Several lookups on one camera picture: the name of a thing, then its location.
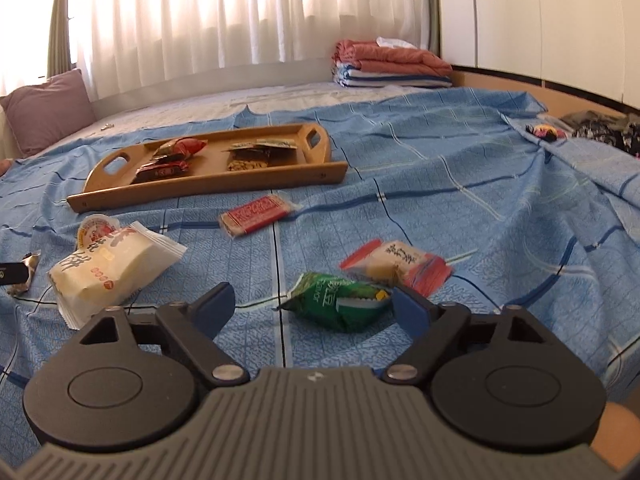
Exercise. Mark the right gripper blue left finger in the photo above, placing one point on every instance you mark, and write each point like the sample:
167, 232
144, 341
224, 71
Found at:
212, 311

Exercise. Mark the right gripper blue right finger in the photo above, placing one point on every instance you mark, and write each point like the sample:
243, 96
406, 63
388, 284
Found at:
414, 314

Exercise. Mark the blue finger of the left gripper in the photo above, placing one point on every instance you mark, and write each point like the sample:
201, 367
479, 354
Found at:
13, 273

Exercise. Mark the red white rice cracker pack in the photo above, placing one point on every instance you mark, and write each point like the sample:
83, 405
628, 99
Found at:
396, 263

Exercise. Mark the green snack bag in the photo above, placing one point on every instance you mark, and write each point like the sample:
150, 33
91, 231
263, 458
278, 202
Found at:
336, 303

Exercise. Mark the red patterned wafer pack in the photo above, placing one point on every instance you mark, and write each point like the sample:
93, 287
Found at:
256, 214

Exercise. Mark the white flower cake pack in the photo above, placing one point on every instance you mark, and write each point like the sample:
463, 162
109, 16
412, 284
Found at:
109, 270

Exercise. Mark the brown sunflower seed pack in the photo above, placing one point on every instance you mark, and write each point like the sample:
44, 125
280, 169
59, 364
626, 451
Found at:
242, 164

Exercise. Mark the dark red chocolate bar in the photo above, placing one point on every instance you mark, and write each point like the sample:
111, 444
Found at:
160, 171

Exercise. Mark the red nut snack bag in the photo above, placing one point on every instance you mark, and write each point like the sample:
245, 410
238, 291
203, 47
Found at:
181, 148

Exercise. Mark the yellow orange tofu snack pack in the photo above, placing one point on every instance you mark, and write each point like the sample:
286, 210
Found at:
276, 144

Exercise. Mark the red Biscoff biscuit pack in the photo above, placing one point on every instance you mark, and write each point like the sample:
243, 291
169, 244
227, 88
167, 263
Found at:
169, 159

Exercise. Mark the person's right hand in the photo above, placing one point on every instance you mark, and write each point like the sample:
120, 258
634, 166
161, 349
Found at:
618, 437

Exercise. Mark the blue plaid bedsheet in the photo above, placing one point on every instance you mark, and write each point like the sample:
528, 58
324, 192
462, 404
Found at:
553, 227

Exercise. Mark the purple pillow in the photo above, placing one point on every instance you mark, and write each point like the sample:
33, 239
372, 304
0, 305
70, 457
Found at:
43, 114

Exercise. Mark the wooden serving tray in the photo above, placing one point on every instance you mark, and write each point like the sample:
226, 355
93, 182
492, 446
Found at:
109, 183

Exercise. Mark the white mattress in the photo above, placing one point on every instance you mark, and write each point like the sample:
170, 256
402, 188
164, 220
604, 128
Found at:
221, 105

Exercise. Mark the grey green drape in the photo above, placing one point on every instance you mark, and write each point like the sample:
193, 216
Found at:
59, 40

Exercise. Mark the small colourful toy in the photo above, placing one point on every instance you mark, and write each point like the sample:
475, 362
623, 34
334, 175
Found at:
546, 132

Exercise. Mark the folded blue striped blanket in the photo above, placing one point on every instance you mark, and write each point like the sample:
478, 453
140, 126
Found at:
348, 76

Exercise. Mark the dark patterned clothing pile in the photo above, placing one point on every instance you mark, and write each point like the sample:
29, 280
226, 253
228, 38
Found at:
622, 132

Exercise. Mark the white sheer curtain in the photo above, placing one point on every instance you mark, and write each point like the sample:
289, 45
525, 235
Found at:
132, 45

